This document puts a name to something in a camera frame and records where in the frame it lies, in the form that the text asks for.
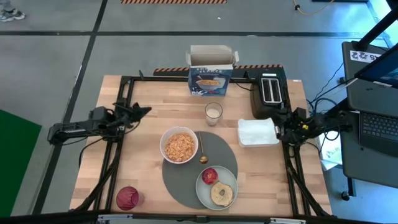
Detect red yellow apple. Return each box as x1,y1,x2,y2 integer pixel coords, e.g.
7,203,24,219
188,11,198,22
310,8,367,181
201,167,220,186

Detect black toaster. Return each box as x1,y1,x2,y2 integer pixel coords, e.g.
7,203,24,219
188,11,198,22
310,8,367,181
250,69,289,120

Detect black diagonal pole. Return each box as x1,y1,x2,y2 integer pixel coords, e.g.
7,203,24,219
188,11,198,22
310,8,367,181
355,5,398,51

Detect pink ceramic bowl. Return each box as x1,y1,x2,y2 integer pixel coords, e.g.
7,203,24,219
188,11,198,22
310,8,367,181
159,125,199,165

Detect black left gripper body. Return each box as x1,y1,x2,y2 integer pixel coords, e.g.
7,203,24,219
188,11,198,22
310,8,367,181
104,105,136,132

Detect black tilted monitor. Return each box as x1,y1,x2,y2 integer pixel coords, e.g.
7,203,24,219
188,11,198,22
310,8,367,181
354,43,398,90

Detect orange black hazard strip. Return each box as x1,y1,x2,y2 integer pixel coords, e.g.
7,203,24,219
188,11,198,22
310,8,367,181
153,63,284,77

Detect black metal table frame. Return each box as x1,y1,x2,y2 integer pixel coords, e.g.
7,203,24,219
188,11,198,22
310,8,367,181
71,73,332,218

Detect grey round woven placemat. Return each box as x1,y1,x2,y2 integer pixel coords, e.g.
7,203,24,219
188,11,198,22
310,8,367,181
161,131,239,210

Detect person's shoe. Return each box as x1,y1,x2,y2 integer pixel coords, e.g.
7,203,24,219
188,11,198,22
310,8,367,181
0,8,27,23

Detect orange cereal flakes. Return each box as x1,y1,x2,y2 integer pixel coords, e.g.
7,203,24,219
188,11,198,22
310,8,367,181
164,133,195,163

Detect gold spoon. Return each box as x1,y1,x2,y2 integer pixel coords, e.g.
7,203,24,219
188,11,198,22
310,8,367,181
198,131,210,165

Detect pale green plate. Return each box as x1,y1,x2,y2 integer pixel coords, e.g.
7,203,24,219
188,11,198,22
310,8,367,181
195,164,239,212

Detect grey equipment cart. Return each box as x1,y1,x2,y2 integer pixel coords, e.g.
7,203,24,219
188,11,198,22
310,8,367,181
340,40,398,189

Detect red ribbed cup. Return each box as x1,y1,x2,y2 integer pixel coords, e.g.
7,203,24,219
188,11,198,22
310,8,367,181
116,185,140,212

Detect toasted bagel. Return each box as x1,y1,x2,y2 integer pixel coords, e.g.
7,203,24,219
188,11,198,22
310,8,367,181
210,181,234,208

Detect white printed label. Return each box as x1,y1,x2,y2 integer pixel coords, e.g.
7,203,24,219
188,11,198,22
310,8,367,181
349,50,382,64

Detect white rectangular tray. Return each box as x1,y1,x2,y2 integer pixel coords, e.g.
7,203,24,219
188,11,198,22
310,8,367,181
237,117,280,149

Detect green floor mat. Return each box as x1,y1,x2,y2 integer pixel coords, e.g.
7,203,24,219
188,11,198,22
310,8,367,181
0,108,42,218

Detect blue frosted flakes cereal box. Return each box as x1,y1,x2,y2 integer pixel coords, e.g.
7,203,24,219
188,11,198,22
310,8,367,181
185,44,240,98

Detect clear glass of milk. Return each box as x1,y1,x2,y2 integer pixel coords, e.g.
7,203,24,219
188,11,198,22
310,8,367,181
204,101,224,127

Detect white paper bag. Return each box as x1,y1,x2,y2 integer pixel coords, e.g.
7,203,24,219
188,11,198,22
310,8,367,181
316,133,343,172

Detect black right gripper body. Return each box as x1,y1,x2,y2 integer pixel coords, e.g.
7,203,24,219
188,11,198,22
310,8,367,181
280,106,312,147

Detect black laptop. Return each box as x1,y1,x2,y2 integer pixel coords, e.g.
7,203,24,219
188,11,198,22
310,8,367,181
341,40,398,158

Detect yellow cable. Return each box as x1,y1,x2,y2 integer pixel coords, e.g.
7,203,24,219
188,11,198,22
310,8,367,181
292,0,335,16

